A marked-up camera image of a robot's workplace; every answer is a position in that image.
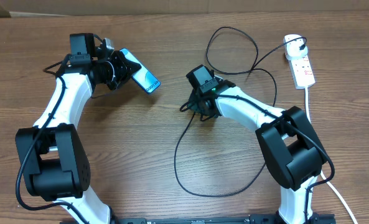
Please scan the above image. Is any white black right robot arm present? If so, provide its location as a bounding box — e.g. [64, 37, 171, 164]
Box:
[181, 65, 330, 223]

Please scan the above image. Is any white power strip cord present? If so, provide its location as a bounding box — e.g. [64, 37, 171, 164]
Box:
[304, 86, 358, 224]

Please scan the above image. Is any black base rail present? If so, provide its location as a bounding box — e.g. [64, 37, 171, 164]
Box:
[59, 213, 336, 224]

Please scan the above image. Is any white power strip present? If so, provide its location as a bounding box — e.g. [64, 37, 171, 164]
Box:
[283, 34, 316, 90]

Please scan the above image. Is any cardboard backdrop panel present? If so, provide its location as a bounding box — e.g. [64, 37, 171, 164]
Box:
[0, 0, 369, 17]

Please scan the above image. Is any white USB charger plug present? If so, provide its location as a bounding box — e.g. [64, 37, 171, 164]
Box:
[283, 34, 308, 60]

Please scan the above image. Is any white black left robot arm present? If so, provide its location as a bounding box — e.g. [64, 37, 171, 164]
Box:
[15, 33, 143, 223]

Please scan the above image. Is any blue Galaxy smartphone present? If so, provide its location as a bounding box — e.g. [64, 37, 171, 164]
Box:
[120, 48, 161, 94]

